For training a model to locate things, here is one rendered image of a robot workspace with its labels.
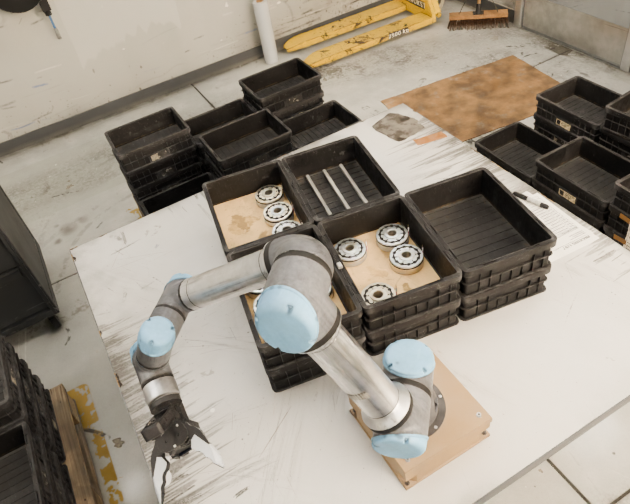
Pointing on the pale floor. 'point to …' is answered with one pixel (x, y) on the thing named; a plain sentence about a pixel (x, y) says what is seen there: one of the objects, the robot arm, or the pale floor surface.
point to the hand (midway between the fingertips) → (191, 487)
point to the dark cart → (9, 265)
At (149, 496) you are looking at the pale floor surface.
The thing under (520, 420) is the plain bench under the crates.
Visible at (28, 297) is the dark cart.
